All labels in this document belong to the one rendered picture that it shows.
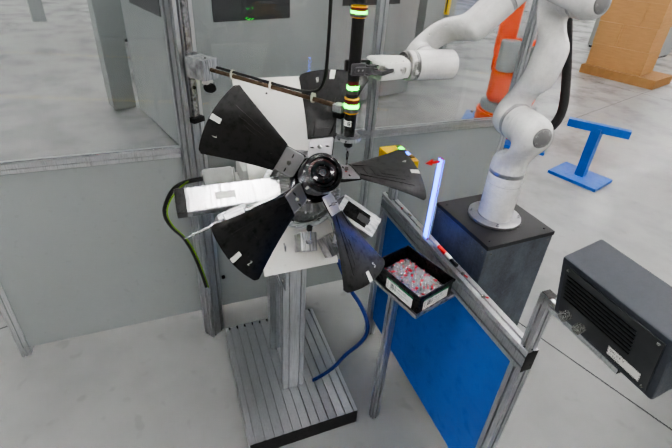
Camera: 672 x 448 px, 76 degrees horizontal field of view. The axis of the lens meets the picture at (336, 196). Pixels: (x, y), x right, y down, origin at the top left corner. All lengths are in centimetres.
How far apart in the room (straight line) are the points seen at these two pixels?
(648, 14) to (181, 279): 812
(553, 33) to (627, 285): 78
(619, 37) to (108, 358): 855
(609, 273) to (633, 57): 802
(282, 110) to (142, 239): 97
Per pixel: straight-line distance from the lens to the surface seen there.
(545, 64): 150
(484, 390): 163
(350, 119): 125
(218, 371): 230
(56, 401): 242
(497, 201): 163
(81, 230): 217
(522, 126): 149
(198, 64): 161
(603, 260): 111
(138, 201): 208
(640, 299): 105
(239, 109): 128
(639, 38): 898
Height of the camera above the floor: 180
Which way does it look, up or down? 31 degrees down
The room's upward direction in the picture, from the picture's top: 4 degrees clockwise
